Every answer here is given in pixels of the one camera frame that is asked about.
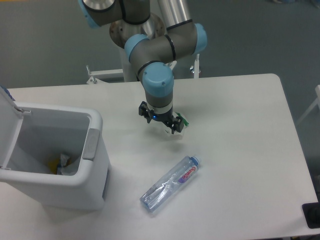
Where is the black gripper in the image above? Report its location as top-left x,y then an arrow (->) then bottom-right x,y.
138,101 -> 184,134

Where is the white green wrapper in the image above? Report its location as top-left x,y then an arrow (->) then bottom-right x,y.
163,111 -> 190,140

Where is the clear plastic water bottle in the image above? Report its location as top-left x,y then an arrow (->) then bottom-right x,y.
139,155 -> 202,213

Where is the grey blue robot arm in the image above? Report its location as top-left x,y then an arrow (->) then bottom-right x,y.
78,0 -> 208,134

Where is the crumpled white trash in bin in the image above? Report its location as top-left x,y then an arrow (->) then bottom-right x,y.
56,153 -> 81,176

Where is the white plastic trash can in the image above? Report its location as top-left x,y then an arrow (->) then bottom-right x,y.
0,100 -> 110,210

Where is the yellow trash in bin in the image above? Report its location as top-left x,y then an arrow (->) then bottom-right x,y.
47,158 -> 61,175

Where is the white trash can lid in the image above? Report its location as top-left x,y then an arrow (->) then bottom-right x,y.
0,88 -> 31,168

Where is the white furniture leg right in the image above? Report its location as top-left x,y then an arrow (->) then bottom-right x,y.
296,85 -> 320,126

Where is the black device at table edge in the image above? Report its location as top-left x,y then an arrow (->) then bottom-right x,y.
302,202 -> 320,229

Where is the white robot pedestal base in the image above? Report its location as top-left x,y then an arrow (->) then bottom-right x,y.
87,13 -> 206,84

